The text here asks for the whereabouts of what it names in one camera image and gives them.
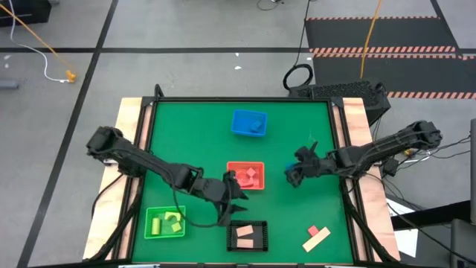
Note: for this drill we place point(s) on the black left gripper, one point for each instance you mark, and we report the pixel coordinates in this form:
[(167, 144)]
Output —
[(212, 190)]

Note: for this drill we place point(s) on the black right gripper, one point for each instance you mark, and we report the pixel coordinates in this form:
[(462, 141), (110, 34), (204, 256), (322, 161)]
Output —
[(316, 165)]

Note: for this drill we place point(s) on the small blue cube block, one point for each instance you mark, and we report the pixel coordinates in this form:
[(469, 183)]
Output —
[(289, 166)]

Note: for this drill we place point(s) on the small red cube block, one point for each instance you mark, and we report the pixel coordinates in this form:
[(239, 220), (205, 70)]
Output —
[(251, 172)]

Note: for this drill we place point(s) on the small yellow cube block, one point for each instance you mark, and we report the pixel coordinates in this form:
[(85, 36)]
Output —
[(176, 227)]

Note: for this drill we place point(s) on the yellow-green arch block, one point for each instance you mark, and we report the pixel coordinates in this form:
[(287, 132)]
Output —
[(172, 213)]

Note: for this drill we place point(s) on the yellow-green cylinder block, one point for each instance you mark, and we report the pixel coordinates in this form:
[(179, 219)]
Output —
[(156, 226)]

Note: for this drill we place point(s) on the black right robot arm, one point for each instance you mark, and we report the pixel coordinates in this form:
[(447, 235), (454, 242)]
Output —
[(386, 147)]

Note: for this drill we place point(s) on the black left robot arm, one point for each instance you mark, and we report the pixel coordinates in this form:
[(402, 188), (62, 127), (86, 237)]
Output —
[(148, 164)]

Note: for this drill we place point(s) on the red plastic basket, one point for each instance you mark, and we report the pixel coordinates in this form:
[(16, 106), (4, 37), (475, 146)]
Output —
[(258, 182)]

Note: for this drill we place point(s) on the black plastic basket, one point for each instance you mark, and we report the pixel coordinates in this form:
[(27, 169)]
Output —
[(260, 234)]

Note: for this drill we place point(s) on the small red flat block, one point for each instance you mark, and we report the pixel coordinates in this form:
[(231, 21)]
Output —
[(313, 230)]

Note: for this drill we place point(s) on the blue plastic basket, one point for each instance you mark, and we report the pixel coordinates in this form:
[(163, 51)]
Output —
[(240, 123)]

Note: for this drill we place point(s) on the long natural wood plank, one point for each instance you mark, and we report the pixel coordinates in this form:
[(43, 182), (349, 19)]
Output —
[(316, 239)]

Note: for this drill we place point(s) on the wooden table side board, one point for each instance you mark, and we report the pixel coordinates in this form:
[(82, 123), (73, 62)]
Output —
[(357, 119), (126, 115)]

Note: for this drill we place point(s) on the green plastic basket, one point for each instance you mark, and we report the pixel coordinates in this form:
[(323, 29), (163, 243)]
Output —
[(165, 234)]

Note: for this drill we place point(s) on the green table mat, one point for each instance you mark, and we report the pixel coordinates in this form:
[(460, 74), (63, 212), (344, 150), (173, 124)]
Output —
[(201, 130)]

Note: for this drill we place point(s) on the black computer tower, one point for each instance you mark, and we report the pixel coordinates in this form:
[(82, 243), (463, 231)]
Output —
[(353, 91)]

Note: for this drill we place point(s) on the white paper sheet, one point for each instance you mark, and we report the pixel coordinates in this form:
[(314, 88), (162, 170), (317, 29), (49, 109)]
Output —
[(407, 242)]

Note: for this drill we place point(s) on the black hazard-striped floor mat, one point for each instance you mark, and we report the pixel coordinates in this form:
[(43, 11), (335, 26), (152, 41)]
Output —
[(409, 74), (379, 33)]

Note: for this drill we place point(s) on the dark grey equipment box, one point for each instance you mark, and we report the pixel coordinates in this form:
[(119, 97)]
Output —
[(463, 245)]

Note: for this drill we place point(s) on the grey floor object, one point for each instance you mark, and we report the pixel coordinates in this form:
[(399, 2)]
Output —
[(7, 84)]

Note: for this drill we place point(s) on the black cabinet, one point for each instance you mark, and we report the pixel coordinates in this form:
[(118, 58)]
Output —
[(26, 11)]

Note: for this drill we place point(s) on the grey vertical post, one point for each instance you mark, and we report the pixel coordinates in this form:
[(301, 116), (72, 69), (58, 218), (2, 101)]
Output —
[(473, 167)]

